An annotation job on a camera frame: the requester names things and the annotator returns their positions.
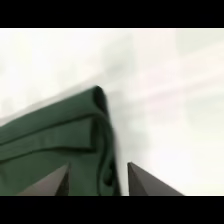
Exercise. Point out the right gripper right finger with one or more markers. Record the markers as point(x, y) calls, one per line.
point(146, 185)

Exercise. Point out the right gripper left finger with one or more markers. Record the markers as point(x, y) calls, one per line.
point(53, 185)

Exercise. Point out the dark green garment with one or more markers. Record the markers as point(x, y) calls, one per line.
point(50, 133)

